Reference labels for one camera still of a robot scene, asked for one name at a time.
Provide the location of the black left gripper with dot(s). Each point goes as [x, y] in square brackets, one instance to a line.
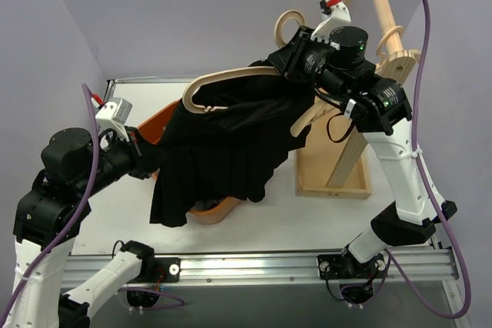
[135, 157]

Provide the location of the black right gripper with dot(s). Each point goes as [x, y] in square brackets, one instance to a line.
[294, 56]

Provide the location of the black pleated skirt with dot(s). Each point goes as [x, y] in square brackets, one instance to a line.
[245, 135]

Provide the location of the wooden hanger of grey skirt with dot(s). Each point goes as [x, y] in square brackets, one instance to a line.
[389, 43]

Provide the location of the grey pleated skirt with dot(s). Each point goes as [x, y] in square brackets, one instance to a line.
[206, 205]

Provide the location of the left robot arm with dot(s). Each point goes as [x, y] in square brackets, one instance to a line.
[48, 219]

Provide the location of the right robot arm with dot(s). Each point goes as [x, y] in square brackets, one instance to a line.
[338, 72]

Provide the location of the orange plastic basket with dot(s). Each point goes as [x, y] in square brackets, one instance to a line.
[177, 190]

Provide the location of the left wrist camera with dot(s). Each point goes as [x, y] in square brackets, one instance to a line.
[112, 116]

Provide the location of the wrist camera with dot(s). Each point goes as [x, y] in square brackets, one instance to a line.
[334, 14]
[112, 116]

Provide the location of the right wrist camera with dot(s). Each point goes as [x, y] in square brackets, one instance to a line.
[334, 14]

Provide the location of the aluminium rail table edge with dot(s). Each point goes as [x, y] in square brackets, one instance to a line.
[272, 242]

